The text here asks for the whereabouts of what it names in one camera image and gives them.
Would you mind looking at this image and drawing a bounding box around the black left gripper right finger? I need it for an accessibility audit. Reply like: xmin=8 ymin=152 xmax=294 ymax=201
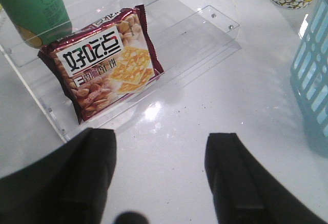
xmin=204 ymin=133 xmax=325 ymax=223

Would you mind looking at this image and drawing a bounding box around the clear acrylic left shelf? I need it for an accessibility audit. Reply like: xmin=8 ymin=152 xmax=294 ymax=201
xmin=1 ymin=0 xmax=239 ymax=141

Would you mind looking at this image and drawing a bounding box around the light blue plastic basket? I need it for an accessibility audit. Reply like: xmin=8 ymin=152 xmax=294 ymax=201
xmin=290 ymin=0 xmax=327 ymax=157

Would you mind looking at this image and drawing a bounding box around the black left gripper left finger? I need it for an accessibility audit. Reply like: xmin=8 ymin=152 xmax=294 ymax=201
xmin=1 ymin=128 xmax=116 ymax=223

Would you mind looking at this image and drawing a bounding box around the green snack canister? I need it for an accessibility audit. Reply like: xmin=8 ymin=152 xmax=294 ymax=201
xmin=1 ymin=0 xmax=72 ymax=48

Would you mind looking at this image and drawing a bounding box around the dark red biscuit packet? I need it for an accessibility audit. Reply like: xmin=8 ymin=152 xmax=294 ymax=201
xmin=38 ymin=5 xmax=163 ymax=122

